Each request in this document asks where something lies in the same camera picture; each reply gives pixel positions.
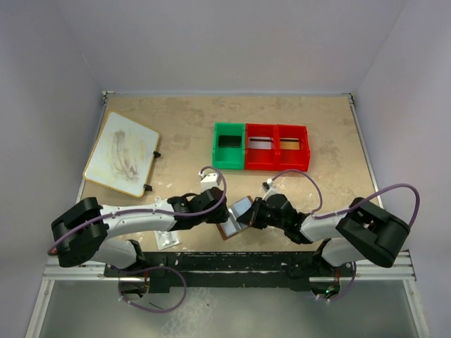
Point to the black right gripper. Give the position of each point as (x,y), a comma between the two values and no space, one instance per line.
(249,217)

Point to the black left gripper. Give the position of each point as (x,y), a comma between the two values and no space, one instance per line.
(220,216)

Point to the brown leather card holder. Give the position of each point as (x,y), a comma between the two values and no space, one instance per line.
(232,227)

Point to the white credit card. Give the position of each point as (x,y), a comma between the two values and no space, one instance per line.
(260,143)

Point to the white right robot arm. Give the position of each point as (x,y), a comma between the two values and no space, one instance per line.
(367,232)

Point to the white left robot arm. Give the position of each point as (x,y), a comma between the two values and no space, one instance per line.
(87,231)

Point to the black card in bin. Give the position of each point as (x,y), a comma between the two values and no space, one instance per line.
(229,141)

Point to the gold card in bin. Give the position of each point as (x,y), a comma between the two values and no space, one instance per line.
(288,144)

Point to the clear plastic packet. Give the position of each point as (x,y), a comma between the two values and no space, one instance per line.
(165,240)

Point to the green plastic bin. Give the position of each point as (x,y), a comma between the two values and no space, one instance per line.
(228,150)

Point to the red bin right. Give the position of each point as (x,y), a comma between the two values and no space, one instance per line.
(299,160)

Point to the white board yellow rim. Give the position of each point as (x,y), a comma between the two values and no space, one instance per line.
(122,156)

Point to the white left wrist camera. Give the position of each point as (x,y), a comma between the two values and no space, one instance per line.
(209,180)

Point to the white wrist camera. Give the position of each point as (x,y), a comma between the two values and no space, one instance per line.
(209,180)
(269,188)

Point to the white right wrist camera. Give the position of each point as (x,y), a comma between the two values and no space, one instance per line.
(269,188)

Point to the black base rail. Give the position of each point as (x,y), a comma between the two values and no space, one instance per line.
(299,271)

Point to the metal corner bracket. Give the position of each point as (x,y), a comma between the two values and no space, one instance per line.
(106,95)

